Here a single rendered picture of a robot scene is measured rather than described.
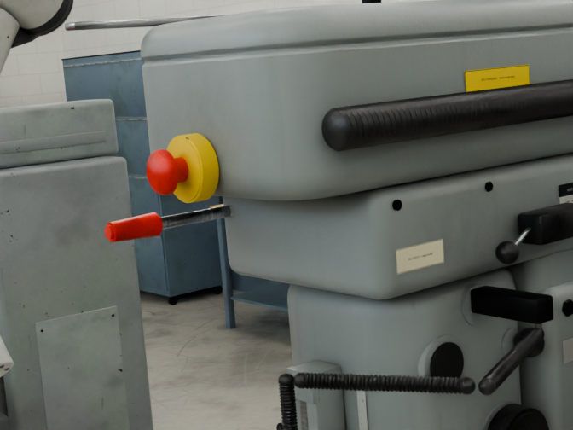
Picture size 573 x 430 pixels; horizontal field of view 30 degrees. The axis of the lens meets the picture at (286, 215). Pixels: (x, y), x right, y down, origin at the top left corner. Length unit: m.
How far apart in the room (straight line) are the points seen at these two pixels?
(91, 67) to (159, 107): 8.03
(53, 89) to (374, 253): 10.02
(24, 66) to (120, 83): 2.31
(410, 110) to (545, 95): 0.17
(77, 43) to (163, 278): 3.10
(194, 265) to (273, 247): 7.52
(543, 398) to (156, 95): 0.50
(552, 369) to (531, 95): 0.30
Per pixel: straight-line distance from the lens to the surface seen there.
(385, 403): 1.03
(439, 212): 0.98
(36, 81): 10.83
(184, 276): 8.51
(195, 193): 0.93
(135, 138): 8.52
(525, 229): 1.04
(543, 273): 1.12
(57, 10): 1.30
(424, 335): 1.02
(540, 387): 1.14
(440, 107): 0.91
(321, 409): 1.05
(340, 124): 0.84
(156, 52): 1.00
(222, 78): 0.91
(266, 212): 1.04
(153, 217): 1.04
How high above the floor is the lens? 1.85
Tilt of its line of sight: 8 degrees down
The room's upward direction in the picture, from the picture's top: 5 degrees counter-clockwise
